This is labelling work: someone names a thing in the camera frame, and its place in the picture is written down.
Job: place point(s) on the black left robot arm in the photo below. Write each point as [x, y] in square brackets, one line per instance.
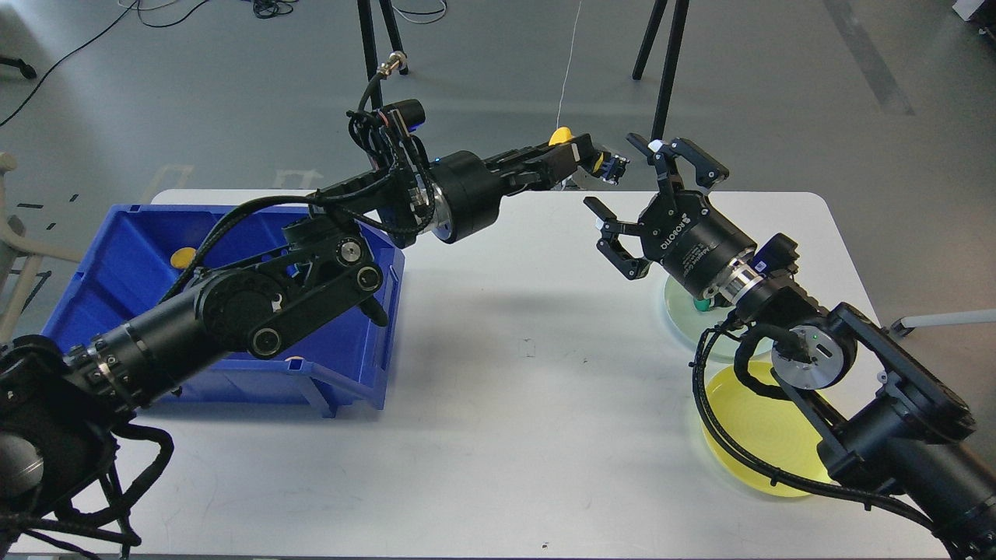
[271, 272]

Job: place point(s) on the yellow plate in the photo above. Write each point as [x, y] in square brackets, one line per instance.
[774, 431]

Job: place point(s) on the black tripod leg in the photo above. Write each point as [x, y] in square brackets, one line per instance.
[394, 35]
[669, 70]
[369, 47]
[650, 35]

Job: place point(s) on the light green plate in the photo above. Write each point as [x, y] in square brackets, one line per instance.
[691, 323]

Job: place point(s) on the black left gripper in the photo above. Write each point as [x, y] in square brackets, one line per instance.
[471, 189]

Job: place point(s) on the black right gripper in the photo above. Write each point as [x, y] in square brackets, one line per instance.
[696, 241]

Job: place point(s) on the blue plastic bin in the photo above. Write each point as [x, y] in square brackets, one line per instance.
[125, 271]

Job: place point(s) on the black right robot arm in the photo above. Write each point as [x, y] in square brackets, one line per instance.
[891, 436]

